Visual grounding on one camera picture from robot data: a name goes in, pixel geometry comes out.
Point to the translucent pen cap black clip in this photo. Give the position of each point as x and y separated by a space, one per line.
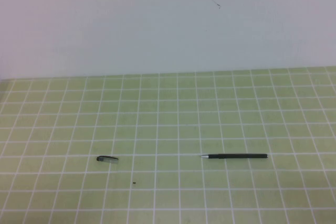
106 159

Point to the black pen silver tip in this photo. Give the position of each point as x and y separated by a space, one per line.
236 156

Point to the green grid mat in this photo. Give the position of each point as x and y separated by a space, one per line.
168 129

